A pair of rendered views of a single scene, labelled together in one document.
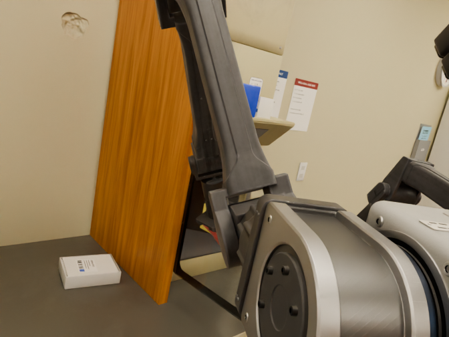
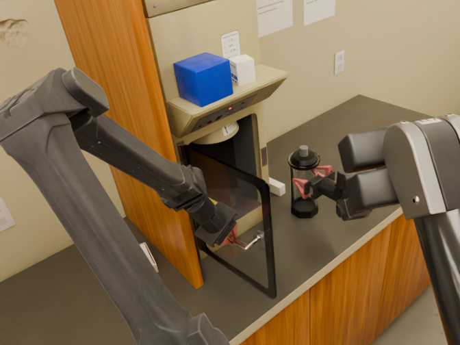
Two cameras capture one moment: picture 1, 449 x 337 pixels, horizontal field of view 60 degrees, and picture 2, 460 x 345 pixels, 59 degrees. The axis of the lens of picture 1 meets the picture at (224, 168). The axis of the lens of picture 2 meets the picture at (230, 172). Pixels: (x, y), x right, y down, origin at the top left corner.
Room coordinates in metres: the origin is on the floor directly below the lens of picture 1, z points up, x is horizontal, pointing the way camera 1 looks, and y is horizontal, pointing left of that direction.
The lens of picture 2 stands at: (0.20, -0.19, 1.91)
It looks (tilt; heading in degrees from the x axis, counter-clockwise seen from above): 34 degrees down; 10
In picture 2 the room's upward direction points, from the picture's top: 8 degrees counter-clockwise
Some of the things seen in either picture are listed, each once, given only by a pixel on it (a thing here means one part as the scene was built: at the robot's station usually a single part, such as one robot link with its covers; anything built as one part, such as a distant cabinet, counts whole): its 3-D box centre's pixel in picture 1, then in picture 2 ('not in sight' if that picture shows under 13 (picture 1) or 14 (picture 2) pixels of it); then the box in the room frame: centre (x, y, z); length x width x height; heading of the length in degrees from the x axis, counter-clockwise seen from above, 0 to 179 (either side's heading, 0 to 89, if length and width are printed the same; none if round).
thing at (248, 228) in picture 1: (279, 245); not in sight; (0.37, -0.07, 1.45); 0.09 x 0.08 x 0.12; 104
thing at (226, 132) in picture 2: not in sight; (209, 122); (1.31, 0.05, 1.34); 0.18 x 0.18 x 0.05
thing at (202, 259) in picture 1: (219, 232); (229, 223); (1.01, -0.02, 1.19); 0.30 x 0.01 x 0.40; 51
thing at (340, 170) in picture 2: not in sight; (348, 191); (1.21, -0.36, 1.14); 0.12 x 0.09 x 0.11; 14
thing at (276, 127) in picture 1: (245, 131); (231, 103); (1.18, -0.04, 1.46); 0.32 x 0.11 x 0.10; 134
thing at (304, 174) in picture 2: not in sight; (304, 183); (1.36, -0.23, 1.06); 0.11 x 0.11 x 0.21
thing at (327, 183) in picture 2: not in sight; (328, 187); (1.28, -0.31, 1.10); 0.10 x 0.07 x 0.07; 134
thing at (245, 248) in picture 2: not in sight; (240, 239); (0.94, -0.06, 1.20); 0.10 x 0.05 x 0.03; 51
